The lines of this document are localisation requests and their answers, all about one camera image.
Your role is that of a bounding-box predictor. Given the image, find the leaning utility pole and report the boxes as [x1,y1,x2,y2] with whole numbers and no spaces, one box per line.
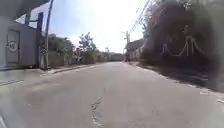
[42,0,55,71]

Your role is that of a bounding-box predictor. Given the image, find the pale kerb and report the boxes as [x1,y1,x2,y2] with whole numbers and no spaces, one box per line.
[39,63,98,76]

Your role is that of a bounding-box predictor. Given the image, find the green hedge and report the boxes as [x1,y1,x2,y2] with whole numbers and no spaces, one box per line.
[47,33,98,68]

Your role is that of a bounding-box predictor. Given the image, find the dark verge strip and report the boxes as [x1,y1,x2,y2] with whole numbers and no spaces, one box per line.
[128,61,224,94]

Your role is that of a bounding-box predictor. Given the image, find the large dark tree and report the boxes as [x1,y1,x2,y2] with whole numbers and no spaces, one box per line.
[139,0,224,73]

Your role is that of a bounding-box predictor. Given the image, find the round sign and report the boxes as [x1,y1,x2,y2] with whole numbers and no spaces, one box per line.
[7,40,18,53]

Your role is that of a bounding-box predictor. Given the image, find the overhead wires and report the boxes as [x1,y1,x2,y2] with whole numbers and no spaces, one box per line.
[129,0,153,34]

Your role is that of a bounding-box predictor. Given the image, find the grey asphalt road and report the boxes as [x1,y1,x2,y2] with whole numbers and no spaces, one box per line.
[0,61,224,128]

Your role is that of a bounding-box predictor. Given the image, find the grey building with gate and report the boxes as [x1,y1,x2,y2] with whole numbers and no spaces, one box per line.
[0,0,51,71]

